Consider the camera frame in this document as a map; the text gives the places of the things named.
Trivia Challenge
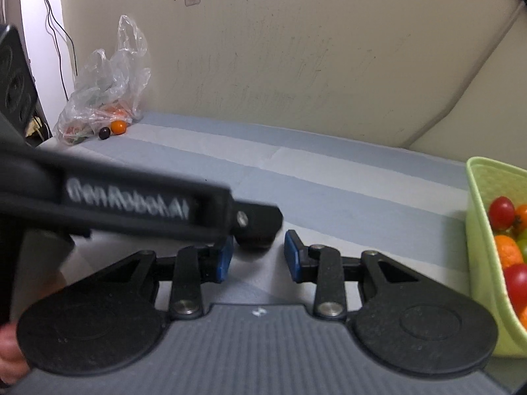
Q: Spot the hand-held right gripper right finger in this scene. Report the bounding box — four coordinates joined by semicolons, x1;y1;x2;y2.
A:
284;229;421;320

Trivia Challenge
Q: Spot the black hanging cable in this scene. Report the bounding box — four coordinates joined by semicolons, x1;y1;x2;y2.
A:
35;0;79;101

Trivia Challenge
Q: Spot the orange cherry tomato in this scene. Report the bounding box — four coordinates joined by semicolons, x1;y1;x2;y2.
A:
513;204;527;235

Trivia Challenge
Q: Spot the clear plastic bag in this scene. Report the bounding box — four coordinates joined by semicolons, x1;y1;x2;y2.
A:
53;14;151;145

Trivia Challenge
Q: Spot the grey striped bed sheet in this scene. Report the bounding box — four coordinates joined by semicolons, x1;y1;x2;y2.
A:
37;110;511;391

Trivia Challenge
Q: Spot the large red tomato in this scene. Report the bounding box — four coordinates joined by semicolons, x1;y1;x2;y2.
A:
503;263;527;311

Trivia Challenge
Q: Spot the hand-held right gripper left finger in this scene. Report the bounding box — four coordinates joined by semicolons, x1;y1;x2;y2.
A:
97;236;235;320

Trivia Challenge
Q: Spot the person's left hand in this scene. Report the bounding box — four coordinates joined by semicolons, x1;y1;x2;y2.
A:
0;323;30;384

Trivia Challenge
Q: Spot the red cherry tomato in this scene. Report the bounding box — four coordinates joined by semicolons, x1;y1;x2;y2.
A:
488;196;516;230

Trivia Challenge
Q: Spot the light green plastic basket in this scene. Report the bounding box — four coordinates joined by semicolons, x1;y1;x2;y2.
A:
465;156;527;358

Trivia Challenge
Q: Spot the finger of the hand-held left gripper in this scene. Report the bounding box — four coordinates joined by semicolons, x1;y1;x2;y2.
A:
231;202;284;251

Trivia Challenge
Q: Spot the orange tangerine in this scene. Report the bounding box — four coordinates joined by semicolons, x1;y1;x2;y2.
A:
494;234;524;269

